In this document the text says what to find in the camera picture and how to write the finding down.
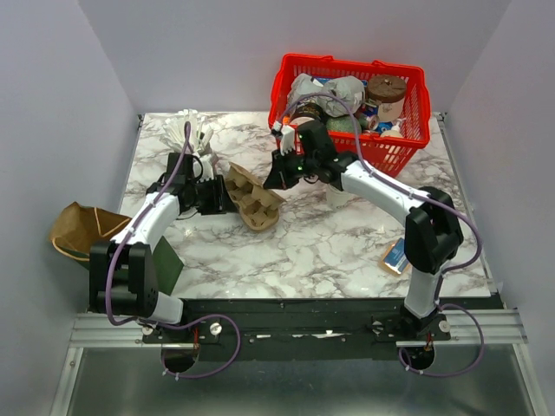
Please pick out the brown lidded round box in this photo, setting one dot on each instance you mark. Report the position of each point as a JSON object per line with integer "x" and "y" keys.
{"x": 388, "y": 92}

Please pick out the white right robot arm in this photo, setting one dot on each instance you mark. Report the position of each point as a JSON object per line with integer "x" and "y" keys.
{"x": 432, "y": 232}

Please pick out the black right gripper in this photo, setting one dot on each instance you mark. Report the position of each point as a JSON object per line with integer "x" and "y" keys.
{"x": 278, "y": 177}

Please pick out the green netted melon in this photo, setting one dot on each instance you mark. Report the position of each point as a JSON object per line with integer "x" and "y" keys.
{"x": 343, "y": 124}

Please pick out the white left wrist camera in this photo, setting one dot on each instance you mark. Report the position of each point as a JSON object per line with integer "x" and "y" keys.
{"x": 204, "y": 166}

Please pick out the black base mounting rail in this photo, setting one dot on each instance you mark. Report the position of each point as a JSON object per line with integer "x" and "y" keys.
{"x": 300, "y": 329}

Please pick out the cream pump lotion bottle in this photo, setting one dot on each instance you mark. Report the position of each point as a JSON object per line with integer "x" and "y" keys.
{"x": 395, "y": 131}

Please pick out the red blue drink can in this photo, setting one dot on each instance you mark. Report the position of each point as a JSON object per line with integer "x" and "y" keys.
{"x": 370, "y": 123}

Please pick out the stack of paper cups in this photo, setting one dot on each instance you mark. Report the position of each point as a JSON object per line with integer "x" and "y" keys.
{"x": 335, "y": 198}

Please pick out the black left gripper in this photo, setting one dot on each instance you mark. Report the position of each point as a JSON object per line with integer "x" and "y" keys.
{"x": 221, "y": 201}

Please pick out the brown green paper bag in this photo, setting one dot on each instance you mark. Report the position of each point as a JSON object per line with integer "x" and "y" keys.
{"x": 78, "y": 227}

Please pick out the grey plastic mailer bag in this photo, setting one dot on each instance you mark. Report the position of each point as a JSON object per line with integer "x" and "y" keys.
{"x": 348, "y": 89}

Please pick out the black labelled tub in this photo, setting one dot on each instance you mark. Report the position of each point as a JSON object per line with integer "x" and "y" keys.
{"x": 307, "y": 110}

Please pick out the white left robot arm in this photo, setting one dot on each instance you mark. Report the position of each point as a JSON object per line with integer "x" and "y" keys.
{"x": 123, "y": 282}

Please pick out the brown cardboard cup carrier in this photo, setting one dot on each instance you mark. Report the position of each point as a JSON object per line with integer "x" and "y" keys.
{"x": 258, "y": 207}

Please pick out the blue orange card box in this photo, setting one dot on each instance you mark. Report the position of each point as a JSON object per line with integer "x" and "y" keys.
{"x": 394, "y": 260}

